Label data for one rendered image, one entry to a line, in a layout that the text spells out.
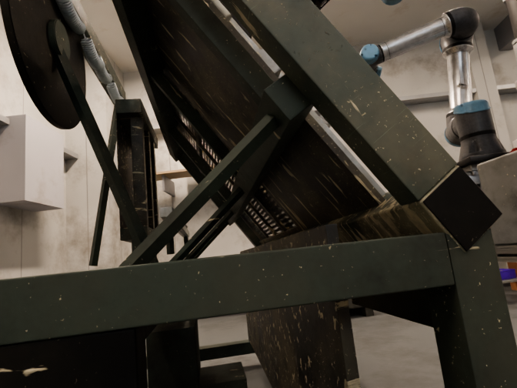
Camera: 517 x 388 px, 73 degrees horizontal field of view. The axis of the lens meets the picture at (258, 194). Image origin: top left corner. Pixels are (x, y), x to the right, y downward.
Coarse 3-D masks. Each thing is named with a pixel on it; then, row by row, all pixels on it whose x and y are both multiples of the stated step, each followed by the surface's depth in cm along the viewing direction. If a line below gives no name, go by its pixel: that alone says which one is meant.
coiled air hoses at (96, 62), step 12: (60, 0) 160; (72, 12) 166; (72, 24) 171; (84, 24) 182; (84, 36) 191; (84, 48) 193; (96, 60) 199; (96, 72) 214; (108, 84) 242; (120, 96) 251
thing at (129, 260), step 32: (64, 64) 156; (96, 128) 154; (256, 128) 71; (224, 160) 69; (192, 192) 67; (96, 224) 256; (128, 224) 148; (160, 224) 65; (224, 224) 204; (96, 256) 252; (128, 256) 63; (192, 256) 198
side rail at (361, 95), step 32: (224, 0) 68; (256, 0) 63; (288, 0) 64; (256, 32) 66; (288, 32) 63; (320, 32) 64; (288, 64) 65; (320, 64) 63; (352, 64) 64; (320, 96) 63; (352, 96) 62; (384, 96) 63; (352, 128) 62; (384, 128) 62; (416, 128) 63; (384, 160) 61; (416, 160) 62; (448, 160) 62; (416, 192) 60
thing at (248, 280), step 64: (256, 256) 55; (320, 256) 56; (384, 256) 58; (448, 256) 59; (0, 320) 48; (64, 320) 49; (128, 320) 51; (192, 320) 163; (256, 320) 193; (320, 320) 77; (448, 320) 61; (0, 384) 47; (64, 384) 48; (128, 384) 49; (192, 384) 143; (320, 384) 81; (448, 384) 63; (512, 384) 57
